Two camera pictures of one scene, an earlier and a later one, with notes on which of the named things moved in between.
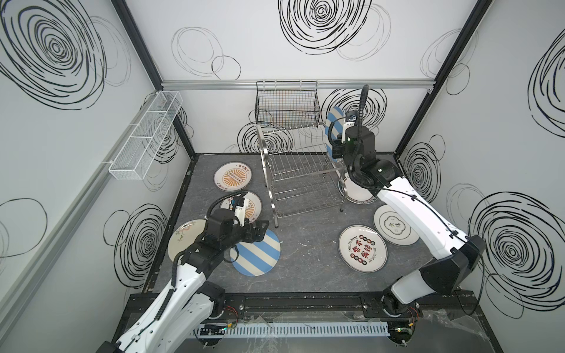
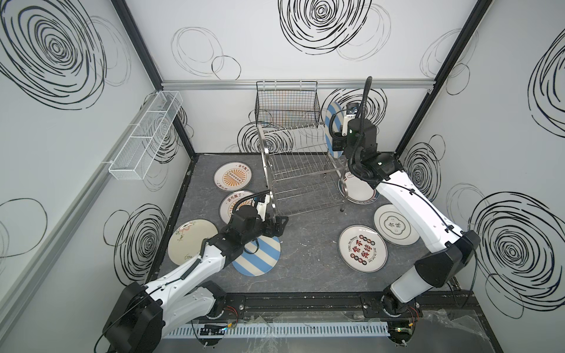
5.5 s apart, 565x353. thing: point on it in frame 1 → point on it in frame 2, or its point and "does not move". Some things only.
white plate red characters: x=363 y=248 does not move
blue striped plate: x=258 y=258 does not move
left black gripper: x=254 y=229 → x=274 y=223
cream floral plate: x=184 y=235 does not move
